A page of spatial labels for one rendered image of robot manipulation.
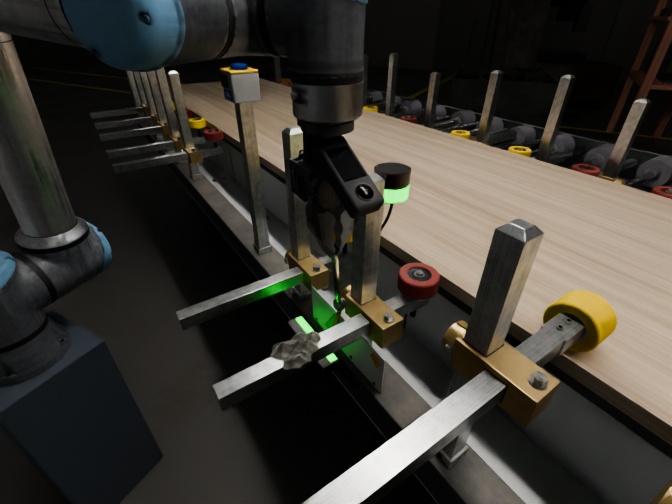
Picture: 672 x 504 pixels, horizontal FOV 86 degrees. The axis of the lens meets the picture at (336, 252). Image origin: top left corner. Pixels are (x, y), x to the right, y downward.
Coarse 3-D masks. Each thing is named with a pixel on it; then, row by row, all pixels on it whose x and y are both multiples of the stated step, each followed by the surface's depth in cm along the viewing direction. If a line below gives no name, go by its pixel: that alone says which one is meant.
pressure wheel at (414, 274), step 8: (408, 264) 72; (416, 264) 72; (424, 264) 72; (400, 272) 70; (408, 272) 70; (416, 272) 69; (424, 272) 71; (432, 272) 70; (400, 280) 69; (408, 280) 68; (416, 280) 68; (424, 280) 68; (432, 280) 68; (400, 288) 70; (408, 288) 68; (416, 288) 67; (424, 288) 67; (432, 288) 67; (408, 296) 69; (416, 296) 68; (424, 296) 68; (432, 296) 69
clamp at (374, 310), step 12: (348, 288) 72; (348, 300) 70; (372, 300) 69; (348, 312) 71; (360, 312) 67; (372, 312) 66; (384, 312) 66; (396, 312) 66; (372, 324) 65; (384, 324) 63; (396, 324) 64; (372, 336) 66; (384, 336) 63; (396, 336) 66
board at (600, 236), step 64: (256, 128) 162; (384, 128) 162; (448, 192) 103; (512, 192) 103; (576, 192) 103; (640, 192) 103; (448, 256) 76; (576, 256) 76; (640, 256) 76; (512, 320) 60; (640, 320) 60; (640, 384) 50
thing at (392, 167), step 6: (390, 162) 60; (378, 168) 58; (384, 168) 58; (390, 168) 58; (396, 168) 58; (402, 168) 58; (408, 168) 58; (390, 174) 56; (396, 174) 56; (384, 204) 58; (390, 204) 62; (390, 210) 62; (384, 222) 63
